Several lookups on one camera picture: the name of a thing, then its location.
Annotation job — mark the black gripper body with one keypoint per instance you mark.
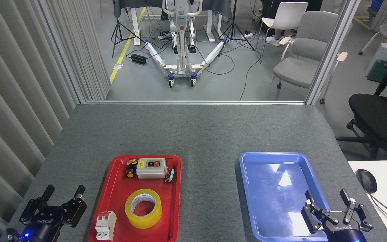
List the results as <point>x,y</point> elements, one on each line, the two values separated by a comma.
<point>39,232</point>
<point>344,235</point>

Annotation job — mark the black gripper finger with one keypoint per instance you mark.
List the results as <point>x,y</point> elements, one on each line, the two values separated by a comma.
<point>314,215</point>
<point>74,211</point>
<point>34,211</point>
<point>359,216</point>

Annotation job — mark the yellow tape roll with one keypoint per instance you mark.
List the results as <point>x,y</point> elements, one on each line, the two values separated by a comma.
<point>143,222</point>

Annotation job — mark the white circuit breaker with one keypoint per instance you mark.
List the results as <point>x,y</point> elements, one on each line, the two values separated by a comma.
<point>105,227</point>

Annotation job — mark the black computer mouse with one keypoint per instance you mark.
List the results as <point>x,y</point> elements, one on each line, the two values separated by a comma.
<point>366,179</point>

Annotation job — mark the blue plastic tray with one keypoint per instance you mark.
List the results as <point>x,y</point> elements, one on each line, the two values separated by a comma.
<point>274,208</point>

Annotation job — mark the red plastic tray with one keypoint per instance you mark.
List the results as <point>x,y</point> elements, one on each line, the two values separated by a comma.
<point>119,198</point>

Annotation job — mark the orange push button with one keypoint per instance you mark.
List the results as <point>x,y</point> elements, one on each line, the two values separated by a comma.
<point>130,173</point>

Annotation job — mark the black office chair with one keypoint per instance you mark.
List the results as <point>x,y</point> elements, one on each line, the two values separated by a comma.
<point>381,117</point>

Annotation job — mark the grey padded chair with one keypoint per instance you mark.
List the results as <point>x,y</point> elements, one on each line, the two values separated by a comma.
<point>297,70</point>

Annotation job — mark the black power adapter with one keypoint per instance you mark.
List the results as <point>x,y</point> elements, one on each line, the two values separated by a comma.
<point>138,59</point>

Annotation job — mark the person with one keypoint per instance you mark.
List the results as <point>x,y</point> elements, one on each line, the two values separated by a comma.
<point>278,33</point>

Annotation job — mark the black tripod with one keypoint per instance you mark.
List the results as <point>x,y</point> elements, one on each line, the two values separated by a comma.
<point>233,28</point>
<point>118,32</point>

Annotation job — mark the white stand on wheels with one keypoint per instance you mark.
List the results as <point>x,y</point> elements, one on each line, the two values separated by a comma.
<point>181,50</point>

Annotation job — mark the white power strip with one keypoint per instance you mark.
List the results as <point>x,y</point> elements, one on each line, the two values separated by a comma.
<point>163,36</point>

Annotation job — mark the white plastic chair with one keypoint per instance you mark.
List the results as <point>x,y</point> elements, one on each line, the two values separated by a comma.
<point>289,13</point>

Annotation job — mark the blue crate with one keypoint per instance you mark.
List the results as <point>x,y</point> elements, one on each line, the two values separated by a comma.
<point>377,5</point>

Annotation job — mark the white switch box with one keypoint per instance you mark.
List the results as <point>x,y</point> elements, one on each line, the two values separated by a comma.
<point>151,171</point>

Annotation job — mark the small black switch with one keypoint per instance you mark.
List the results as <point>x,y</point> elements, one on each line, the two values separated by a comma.
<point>170,176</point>

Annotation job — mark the silver frame post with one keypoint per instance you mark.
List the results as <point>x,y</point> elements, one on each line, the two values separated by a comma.
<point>331,50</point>

